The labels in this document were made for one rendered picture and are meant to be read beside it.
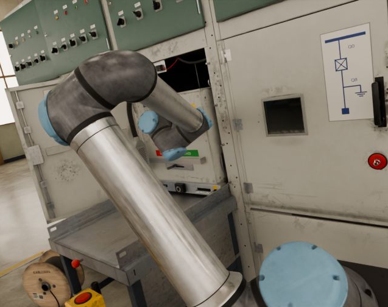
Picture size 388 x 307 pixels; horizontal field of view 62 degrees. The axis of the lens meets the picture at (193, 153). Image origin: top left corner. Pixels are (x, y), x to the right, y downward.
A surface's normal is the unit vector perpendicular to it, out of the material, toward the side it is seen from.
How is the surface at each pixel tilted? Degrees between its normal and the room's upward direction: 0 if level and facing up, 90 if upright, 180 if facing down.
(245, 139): 90
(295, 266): 39
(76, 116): 73
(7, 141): 90
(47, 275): 90
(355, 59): 90
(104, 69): 68
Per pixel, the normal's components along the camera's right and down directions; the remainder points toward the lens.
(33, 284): -0.21, 0.25
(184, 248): 0.25, -0.29
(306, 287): -0.47, -0.56
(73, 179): 0.47, 0.10
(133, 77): 0.67, 0.19
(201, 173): -0.65, 0.29
